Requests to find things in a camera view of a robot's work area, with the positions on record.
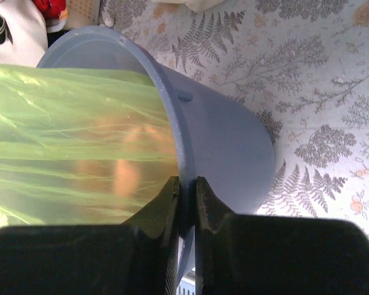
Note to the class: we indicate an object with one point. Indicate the red folded cloth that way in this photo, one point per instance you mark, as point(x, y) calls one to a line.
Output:
point(55, 13)

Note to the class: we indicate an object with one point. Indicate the green plastic trash bag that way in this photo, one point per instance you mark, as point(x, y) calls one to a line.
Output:
point(44, 114)

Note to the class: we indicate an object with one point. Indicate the cream canvas tote bag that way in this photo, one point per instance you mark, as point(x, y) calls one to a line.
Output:
point(23, 35)

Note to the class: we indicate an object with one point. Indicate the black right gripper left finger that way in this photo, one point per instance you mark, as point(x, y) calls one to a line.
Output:
point(154, 246)

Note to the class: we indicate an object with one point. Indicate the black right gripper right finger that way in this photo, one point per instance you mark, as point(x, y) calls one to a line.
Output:
point(214, 243)

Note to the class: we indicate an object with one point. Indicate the blue plastic trash bin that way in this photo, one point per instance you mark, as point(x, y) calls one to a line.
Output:
point(216, 137)

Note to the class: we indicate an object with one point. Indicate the crumpled brown printed paper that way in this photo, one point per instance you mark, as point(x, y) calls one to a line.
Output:
point(129, 178)

